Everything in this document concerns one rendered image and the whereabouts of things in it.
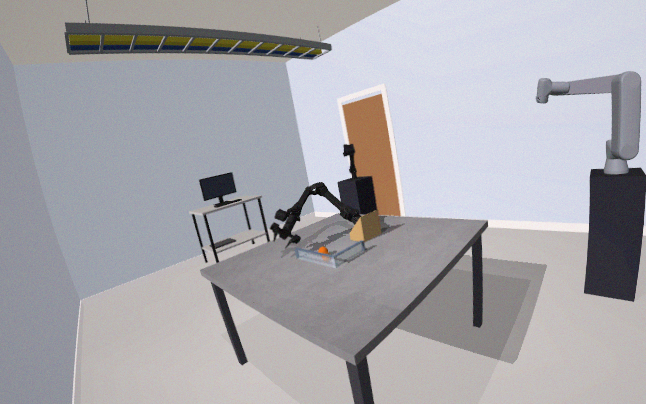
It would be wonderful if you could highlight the clear l-shaped low wall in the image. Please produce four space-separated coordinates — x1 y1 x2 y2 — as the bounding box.
295 242 365 268

